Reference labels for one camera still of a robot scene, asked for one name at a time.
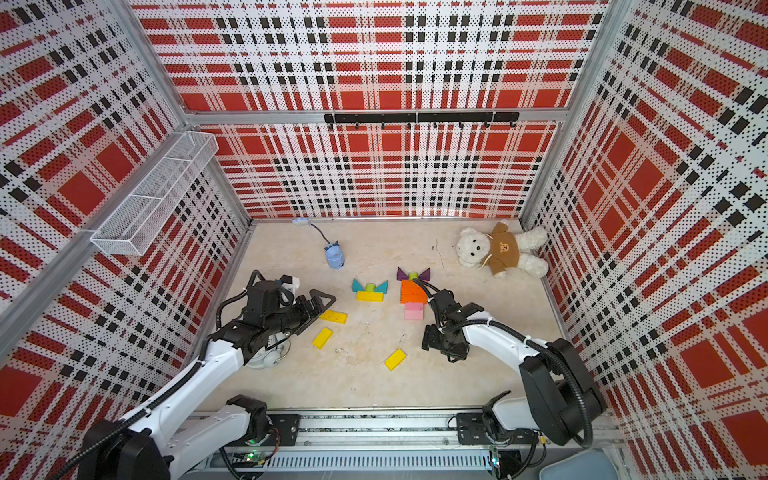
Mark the teal triangle block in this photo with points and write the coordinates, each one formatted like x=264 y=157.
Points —
x=357 y=286
x=382 y=287

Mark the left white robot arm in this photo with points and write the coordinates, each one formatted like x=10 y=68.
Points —
x=149 y=442

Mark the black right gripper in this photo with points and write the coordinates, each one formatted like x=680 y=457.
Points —
x=429 y=340

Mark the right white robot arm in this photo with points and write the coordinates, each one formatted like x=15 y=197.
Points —
x=562 y=397

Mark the white teddy bear brown hoodie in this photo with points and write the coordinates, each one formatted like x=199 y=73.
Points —
x=502 y=249

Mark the blue plastic toy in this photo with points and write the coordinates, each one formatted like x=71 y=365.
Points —
x=334 y=256

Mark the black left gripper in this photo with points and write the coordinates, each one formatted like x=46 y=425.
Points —
x=309 y=315

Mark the white twin-bell alarm clock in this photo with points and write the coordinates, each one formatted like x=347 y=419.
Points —
x=269 y=358

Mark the yellow block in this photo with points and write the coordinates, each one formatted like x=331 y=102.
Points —
x=322 y=338
x=395 y=359
x=334 y=317
x=370 y=296

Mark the grey bin bottom right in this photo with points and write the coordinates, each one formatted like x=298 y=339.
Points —
x=588 y=465

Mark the orange block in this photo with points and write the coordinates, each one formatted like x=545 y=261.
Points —
x=405 y=290
x=412 y=298
x=413 y=284

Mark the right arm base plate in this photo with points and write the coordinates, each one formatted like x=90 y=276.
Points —
x=475 y=428

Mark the black wall hook rail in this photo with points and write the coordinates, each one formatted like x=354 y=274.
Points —
x=422 y=117

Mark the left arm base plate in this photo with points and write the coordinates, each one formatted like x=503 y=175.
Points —
x=281 y=429

